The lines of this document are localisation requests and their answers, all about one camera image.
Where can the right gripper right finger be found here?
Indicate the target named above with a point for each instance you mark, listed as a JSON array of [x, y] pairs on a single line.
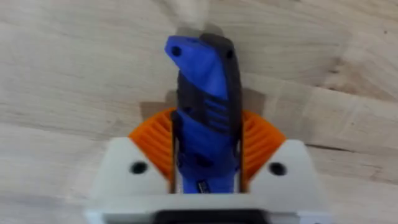
[[270, 161]]

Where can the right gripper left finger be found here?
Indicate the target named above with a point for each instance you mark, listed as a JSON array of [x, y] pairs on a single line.
[[146, 161]]

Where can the blue electric screwdriver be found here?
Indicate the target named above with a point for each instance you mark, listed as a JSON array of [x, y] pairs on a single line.
[[207, 124]]

